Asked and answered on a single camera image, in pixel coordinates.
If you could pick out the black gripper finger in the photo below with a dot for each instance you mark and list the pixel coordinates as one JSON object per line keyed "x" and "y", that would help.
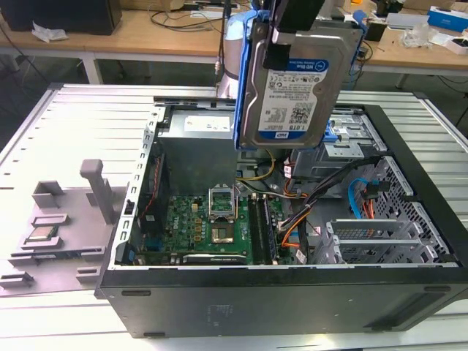
{"x": 276, "y": 56}

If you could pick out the hard disk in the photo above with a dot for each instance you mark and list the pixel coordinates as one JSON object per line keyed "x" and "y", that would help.
{"x": 292, "y": 102}

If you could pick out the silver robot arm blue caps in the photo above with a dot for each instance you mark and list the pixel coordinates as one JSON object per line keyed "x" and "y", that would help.
{"x": 232, "y": 62}

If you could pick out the blue disk carrier latch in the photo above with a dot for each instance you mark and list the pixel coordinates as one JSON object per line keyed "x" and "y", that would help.
{"x": 332, "y": 133}

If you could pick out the metal disk bay cage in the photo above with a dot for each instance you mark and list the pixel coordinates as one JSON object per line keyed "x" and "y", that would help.
{"x": 329, "y": 161}

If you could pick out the small black box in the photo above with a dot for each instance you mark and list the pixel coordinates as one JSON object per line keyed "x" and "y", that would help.
{"x": 374, "y": 31}

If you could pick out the flat white box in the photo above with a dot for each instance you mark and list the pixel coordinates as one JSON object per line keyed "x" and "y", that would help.
{"x": 406, "y": 20}

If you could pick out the wooden desk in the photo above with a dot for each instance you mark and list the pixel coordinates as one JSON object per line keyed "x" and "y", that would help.
{"x": 402, "y": 55}
{"x": 146, "y": 40}

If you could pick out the grey power supply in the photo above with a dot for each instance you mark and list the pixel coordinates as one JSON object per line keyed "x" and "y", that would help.
{"x": 197, "y": 153}

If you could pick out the clear plastic bag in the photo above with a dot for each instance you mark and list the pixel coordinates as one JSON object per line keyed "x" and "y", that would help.
{"x": 420, "y": 34}

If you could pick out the blue cardboard box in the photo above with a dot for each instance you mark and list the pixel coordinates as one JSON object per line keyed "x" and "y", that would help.
{"x": 446, "y": 16}

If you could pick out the black and white tray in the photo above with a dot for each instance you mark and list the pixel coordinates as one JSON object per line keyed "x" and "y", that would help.
{"x": 459, "y": 44}

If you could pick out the black RAM slot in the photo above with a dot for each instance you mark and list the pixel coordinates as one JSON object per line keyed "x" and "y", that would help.
{"x": 256, "y": 230}
{"x": 270, "y": 230}

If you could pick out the CPU socket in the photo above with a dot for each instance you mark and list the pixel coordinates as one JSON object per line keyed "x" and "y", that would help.
{"x": 222, "y": 234}

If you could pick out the black case fan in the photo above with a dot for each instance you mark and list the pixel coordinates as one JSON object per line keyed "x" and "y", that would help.
{"x": 153, "y": 197}

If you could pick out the green motherboard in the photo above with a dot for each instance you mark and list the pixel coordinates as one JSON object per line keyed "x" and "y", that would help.
{"x": 183, "y": 223}

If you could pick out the black graphics card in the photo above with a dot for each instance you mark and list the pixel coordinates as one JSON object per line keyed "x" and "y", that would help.
{"x": 214, "y": 259}

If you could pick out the large black box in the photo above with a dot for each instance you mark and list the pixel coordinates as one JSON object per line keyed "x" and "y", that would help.
{"x": 66, "y": 16}

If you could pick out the crumpled white paper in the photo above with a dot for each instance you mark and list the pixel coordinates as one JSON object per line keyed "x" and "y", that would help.
{"x": 49, "y": 31}

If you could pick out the black PC case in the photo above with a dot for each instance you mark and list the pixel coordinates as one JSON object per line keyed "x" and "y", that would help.
{"x": 256, "y": 303}

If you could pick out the grey parts rack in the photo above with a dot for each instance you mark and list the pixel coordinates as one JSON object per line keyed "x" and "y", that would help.
{"x": 80, "y": 219}

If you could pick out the silver CPU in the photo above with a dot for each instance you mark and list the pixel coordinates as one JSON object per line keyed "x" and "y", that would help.
{"x": 42, "y": 234}

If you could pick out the dark RAM stick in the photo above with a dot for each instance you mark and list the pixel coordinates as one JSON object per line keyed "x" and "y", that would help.
{"x": 47, "y": 256}

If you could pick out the metal expansion slot bracket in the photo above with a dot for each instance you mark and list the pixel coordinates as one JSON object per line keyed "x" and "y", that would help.
{"x": 369, "y": 228}
{"x": 373, "y": 246}

